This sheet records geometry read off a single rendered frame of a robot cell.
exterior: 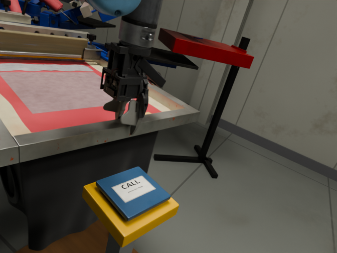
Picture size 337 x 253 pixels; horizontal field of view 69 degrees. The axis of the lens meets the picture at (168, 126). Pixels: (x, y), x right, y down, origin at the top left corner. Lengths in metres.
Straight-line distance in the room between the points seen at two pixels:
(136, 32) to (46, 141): 0.27
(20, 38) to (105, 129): 0.59
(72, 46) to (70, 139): 0.65
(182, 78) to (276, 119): 1.35
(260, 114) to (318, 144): 0.72
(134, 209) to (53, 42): 0.82
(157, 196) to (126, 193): 0.06
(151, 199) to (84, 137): 0.21
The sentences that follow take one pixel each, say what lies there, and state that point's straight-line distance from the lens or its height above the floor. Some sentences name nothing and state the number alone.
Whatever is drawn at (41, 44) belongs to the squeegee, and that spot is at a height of 1.02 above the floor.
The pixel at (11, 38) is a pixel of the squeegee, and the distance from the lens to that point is 1.06.
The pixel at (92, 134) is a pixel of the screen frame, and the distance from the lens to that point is 0.57.
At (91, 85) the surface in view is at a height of 0.95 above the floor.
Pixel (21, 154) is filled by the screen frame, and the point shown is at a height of 0.97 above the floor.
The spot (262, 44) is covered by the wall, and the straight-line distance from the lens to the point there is 3.17.
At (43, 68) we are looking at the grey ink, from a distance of 1.03.
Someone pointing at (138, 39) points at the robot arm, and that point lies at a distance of 0.53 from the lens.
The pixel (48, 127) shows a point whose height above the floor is 0.95.
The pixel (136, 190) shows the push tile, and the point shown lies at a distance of 0.46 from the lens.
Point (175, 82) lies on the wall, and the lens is 3.58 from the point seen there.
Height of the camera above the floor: 1.27
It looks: 25 degrees down
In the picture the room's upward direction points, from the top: 16 degrees clockwise
